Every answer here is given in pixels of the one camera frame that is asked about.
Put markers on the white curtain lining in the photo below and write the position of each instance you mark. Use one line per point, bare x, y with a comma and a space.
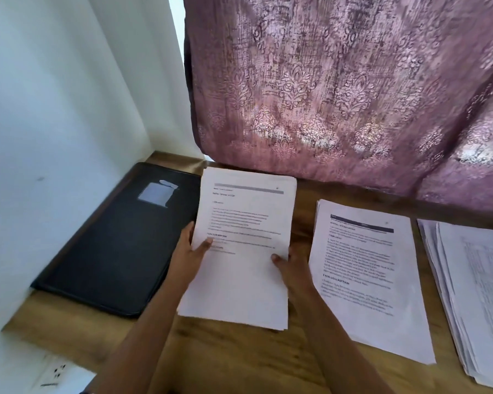
140, 69

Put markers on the person's left hand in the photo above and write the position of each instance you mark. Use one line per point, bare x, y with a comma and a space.
187, 258

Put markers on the person's right forearm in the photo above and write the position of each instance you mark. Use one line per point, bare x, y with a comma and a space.
337, 344

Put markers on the grey-header text paper pile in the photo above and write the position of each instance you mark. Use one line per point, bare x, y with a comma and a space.
246, 283

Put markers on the table-print paper pile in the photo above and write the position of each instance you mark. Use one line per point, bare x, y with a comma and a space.
476, 299

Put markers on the dark-header text paper pile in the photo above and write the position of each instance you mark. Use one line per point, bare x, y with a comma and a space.
366, 283

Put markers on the person's right hand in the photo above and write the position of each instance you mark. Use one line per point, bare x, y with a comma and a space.
296, 271

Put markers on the black folder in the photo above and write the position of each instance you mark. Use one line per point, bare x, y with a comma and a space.
115, 242

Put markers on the white wall socket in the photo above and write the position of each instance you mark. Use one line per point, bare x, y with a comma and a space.
52, 373

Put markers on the person's left forearm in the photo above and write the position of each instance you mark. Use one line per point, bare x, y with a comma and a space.
136, 340

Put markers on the pink patterned curtain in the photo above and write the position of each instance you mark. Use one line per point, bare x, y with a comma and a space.
353, 86

